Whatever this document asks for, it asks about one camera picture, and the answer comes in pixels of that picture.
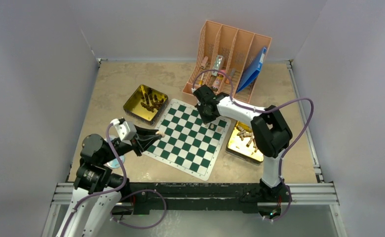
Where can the white blue round disc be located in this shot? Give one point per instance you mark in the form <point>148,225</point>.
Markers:
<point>114,164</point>

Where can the gold tin with white pieces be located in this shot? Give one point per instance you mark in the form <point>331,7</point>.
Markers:
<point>241,144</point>

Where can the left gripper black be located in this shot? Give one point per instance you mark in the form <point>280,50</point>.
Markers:
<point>143,138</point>

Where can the pink capped bottle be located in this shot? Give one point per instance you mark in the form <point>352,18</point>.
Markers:
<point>217,81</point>

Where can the blue folder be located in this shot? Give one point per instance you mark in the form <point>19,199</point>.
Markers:
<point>252,71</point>

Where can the pink desk organizer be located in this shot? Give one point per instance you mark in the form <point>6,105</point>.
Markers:
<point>239,48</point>

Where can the grey box in organizer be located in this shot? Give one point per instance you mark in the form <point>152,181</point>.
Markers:
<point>218,62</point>

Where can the gold tin with dark pieces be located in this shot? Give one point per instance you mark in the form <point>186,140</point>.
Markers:
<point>146,104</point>

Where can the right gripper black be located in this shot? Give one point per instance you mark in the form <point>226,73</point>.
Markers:
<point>205,119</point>

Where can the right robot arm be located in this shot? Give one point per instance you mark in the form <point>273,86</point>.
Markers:
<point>272,135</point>

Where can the green white chess board mat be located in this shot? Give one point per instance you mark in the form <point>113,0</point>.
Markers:
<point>188,145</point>

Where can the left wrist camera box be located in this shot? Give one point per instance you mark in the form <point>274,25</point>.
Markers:
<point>126,130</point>

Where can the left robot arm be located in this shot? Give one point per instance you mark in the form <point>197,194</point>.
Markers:
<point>101,179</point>

